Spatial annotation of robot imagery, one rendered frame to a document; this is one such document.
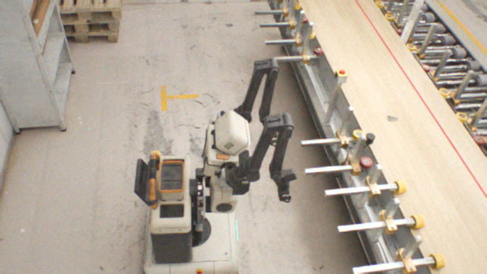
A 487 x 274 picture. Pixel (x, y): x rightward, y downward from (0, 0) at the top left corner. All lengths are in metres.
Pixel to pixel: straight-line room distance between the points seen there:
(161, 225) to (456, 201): 1.83
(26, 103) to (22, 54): 0.53
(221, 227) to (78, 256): 1.10
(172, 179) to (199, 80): 2.23
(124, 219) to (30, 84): 1.40
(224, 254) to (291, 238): 0.69
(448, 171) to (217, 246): 1.66
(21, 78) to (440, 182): 3.30
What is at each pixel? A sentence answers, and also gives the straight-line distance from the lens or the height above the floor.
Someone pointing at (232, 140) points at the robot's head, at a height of 1.35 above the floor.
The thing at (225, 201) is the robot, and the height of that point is 0.79.
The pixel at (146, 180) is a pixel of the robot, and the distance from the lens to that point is 2.66.
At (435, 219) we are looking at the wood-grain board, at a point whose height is 0.90.
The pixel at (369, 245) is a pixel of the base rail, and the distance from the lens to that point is 2.81.
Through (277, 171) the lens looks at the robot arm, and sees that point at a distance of 2.25.
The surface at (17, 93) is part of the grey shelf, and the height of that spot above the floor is 0.49.
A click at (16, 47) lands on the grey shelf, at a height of 0.97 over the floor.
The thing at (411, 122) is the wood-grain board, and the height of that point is 0.90.
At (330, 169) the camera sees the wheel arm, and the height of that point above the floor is 0.86.
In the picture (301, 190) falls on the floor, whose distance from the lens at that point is 3.79.
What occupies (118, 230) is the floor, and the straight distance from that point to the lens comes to 3.54.
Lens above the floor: 3.01
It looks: 46 degrees down
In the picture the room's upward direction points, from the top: 6 degrees clockwise
